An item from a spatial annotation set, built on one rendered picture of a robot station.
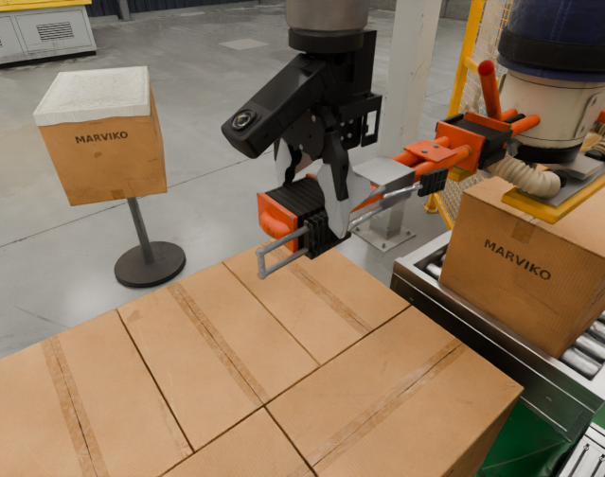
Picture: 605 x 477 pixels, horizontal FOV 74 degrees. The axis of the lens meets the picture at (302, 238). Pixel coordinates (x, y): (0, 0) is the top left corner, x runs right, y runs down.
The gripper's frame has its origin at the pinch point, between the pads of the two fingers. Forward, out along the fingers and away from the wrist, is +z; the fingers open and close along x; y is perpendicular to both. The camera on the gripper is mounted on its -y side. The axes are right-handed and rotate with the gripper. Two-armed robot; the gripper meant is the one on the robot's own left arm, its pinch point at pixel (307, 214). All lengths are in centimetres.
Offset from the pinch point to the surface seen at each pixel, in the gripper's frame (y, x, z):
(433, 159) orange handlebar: 21.9, -1.6, -1.3
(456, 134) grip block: 31.1, 1.0, -1.8
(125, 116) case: 15, 132, 30
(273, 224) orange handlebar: -5.0, -0.1, -0.7
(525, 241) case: 73, -1, 38
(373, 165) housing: 13.6, 2.3, -1.5
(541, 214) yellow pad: 43.3, -11.2, 11.8
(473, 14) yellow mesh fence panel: 192, 101, 7
